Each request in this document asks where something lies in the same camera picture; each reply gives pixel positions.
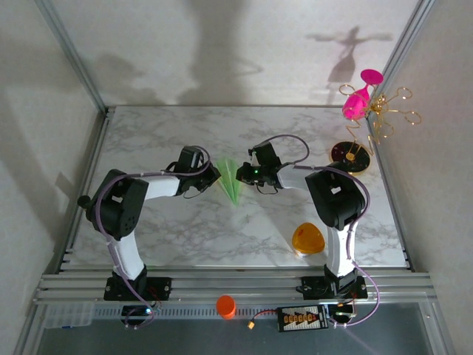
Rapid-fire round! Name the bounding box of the green square paper sheet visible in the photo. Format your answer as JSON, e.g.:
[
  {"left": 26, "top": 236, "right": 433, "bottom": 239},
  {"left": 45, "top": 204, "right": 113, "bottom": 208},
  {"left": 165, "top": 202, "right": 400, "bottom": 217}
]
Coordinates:
[{"left": 215, "top": 157, "right": 247, "bottom": 206}]

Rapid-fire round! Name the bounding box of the orange translucent cup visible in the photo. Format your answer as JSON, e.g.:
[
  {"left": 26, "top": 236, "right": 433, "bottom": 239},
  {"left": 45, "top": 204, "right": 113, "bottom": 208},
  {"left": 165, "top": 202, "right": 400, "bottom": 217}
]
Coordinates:
[{"left": 291, "top": 222, "right": 327, "bottom": 257}]

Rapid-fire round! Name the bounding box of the pink wine glass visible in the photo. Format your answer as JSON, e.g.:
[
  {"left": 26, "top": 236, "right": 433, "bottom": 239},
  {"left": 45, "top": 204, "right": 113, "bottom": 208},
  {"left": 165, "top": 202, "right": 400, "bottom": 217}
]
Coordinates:
[{"left": 341, "top": 68, "right": 384, "bottom": 121}]

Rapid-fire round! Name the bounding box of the orange plastic cylinder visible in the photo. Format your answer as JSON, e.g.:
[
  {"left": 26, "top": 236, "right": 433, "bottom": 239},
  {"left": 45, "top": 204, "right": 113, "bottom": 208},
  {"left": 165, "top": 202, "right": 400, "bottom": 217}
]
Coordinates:
[{"left": 216, "top": 294, "right": 237, "bottom": 320}]

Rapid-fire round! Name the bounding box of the black charger board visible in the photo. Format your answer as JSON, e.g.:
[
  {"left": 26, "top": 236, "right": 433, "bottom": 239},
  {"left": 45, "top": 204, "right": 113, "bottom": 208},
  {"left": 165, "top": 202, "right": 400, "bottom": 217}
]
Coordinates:
[{"left": 276, "top": 305, "right": 330, "bottom": 331}]

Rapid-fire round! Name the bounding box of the black controller box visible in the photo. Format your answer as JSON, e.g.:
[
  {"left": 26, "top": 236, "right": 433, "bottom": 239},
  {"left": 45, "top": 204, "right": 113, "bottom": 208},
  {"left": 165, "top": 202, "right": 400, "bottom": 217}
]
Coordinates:
[
  {"left": 120, "top": 305, "right": 156, "bottom": 320},
  {"left": 328, "top": 303, "right": 358, "bottom": 322}
]

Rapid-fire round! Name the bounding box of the clear plastic organizer box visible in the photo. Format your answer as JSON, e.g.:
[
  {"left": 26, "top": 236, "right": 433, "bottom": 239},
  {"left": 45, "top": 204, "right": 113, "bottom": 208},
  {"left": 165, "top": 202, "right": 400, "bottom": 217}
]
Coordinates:
[{"left": 44, "top": 301, "right": 95, "bottom": 330}]

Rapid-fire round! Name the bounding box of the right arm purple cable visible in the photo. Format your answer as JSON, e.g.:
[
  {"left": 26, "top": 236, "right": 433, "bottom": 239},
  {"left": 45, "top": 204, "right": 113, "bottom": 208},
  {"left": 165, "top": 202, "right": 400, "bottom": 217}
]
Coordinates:
[{"left": 251, "top": 134, "right": 381, "bottom": 330}]

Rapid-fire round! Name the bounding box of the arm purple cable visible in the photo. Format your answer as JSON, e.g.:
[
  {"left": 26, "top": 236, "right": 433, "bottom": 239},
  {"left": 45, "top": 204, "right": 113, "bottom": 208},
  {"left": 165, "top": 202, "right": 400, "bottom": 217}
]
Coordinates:
[
  {"left": 94, "top": 146, "right": 211, "bottom": 331},
  {"left": 251, "top": 134, "right": 381, "bottom": 330}
]

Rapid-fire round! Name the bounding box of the gold wire glass rack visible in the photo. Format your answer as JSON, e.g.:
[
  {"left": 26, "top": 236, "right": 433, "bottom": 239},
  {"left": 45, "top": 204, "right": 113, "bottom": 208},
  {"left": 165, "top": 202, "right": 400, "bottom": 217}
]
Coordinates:
[{"left": 328, "top": 84, "right": 423, "bottom": 175}]

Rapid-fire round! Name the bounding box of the aluminium side rail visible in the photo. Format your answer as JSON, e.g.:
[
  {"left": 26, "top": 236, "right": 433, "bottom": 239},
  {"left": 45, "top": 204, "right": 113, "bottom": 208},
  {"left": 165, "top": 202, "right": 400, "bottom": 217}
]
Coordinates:
[
  {"left": 367, "top": 109, "right": 414, "bottom": 270},
  {"left": 55, "top": 106, "right": 112, "bottom": 273}
]

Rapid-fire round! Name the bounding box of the aluminium mounting rail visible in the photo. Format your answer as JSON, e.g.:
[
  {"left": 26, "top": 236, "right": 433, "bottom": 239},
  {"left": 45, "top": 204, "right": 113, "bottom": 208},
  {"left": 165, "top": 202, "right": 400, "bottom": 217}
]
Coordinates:
[{"left": 33, "top": 271, "right": 437, "bottom": 306}]

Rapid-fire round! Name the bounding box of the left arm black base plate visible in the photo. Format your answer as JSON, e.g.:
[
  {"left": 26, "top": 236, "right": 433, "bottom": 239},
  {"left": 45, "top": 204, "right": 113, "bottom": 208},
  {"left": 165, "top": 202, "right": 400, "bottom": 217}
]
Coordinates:
[{"left": 103, "top": 276, "right": 173, "bottom": 301}]

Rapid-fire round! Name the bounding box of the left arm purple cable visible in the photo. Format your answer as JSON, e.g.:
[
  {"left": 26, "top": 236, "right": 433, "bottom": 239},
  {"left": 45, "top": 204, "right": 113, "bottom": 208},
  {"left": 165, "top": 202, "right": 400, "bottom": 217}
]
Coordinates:
[{"left": 94, "top": 146, "right": 211, "bottom": 331}]

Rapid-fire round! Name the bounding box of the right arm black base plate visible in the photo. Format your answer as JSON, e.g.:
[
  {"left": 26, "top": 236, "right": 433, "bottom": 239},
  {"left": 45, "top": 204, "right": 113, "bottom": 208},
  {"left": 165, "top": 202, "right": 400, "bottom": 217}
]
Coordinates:
[{"left": 301, "top": 275, "right": 369, "bottom": 300}]

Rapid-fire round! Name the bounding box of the grey slotted cable duct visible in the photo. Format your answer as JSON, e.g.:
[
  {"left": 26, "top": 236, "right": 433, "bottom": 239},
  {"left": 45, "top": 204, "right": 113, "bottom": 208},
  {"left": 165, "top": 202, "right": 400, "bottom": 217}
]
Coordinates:
[{"left": 92, "top": 305, "right": 282, "bottom": 321}]

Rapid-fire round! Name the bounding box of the yellow connector red wire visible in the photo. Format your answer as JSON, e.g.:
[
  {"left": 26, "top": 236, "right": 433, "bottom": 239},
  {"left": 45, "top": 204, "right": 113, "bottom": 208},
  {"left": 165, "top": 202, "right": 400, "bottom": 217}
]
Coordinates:
[{"left": 246, "top": 309, "right": 282, "bottom": 331}]

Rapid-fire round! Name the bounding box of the aluminium frame post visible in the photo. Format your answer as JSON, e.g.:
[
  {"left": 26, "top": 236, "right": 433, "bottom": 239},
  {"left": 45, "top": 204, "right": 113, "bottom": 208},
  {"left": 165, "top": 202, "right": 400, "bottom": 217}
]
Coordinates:
[
  {"left": 364, "top": 0, "right": 434, "bottom": 123},
  {"left": 35, "top": 0, "right": 110, "bottom": 115}
]

